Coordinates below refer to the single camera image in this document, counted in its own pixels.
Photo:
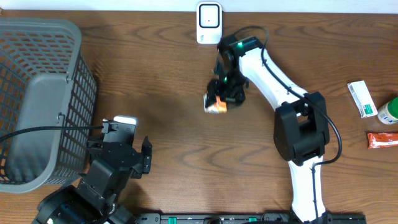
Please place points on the orange chocolate bar wrapper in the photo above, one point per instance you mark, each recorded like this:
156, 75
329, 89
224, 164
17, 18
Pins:
379, 140

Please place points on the white barcode scanner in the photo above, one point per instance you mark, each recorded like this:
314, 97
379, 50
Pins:
209, 22

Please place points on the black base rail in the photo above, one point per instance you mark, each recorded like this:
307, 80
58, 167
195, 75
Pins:
272, 217

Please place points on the orange tissue pack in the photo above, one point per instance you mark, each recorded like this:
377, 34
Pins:
215, 108

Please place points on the white green medicine box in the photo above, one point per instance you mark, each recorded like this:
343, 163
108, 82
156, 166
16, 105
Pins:
362, 98

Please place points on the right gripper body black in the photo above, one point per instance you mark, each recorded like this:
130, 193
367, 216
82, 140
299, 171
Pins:
232, 87

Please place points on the grey plastic mesh basket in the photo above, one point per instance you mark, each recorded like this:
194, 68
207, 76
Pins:
48, 97

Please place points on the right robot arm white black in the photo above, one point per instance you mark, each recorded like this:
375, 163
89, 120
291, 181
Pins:
300, 129

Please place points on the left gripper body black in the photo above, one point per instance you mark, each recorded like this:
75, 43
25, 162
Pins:
97, 144

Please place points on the green lid white jar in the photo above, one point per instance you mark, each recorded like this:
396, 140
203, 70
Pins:
387, 113

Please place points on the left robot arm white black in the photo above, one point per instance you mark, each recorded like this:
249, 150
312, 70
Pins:
93, 200

